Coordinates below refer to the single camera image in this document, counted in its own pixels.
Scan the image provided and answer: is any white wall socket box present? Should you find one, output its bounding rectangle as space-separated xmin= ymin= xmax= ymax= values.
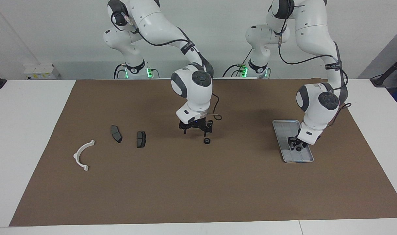
xmin=24 ymin=63 xmax=60 ymax=80

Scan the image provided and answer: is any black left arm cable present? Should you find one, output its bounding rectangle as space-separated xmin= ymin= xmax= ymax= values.
xmin=278 ymin=20 xmax=352 ymax=126

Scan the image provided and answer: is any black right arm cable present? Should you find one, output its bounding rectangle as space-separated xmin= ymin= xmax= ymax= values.
xmin=111 ymin=10 xmax=223 ymax=121

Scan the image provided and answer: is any short dark brake pad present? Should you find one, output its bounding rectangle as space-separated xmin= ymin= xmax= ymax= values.
xmin=136 ymin=131 xmax=147 ymax=149

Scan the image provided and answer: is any brown table mat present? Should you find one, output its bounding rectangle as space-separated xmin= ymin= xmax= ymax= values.
xmin=9 ymin=78 xmax=397 ymax=227

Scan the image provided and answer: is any long dark brake pad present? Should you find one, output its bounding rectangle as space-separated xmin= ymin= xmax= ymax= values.
xmin=110 ymin=125 xmax=123 ymax=144

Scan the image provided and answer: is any black left base cable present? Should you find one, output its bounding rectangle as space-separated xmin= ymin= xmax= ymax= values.
xmin=222 ymin=49 xmax=253 ymax=78

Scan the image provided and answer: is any silver metal tray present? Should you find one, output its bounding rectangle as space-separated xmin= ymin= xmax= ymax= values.
xmin=272 ymin=119 xmax=315 ymax=164

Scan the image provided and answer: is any black stand with pole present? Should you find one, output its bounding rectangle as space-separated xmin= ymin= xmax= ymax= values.
xmin=370 ymin=52 xmax=397 ymax=87

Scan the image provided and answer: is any white semicircular bracket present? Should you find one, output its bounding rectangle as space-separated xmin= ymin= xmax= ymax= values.
xmin=73 ymin=139 xmax=96 ymax=172

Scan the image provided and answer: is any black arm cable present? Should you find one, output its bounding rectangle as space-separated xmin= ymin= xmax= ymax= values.
xmin=278 ymin=20 xmax=352 ymax=126
xmin=111 ymin=10 xmax=223 ymax=121

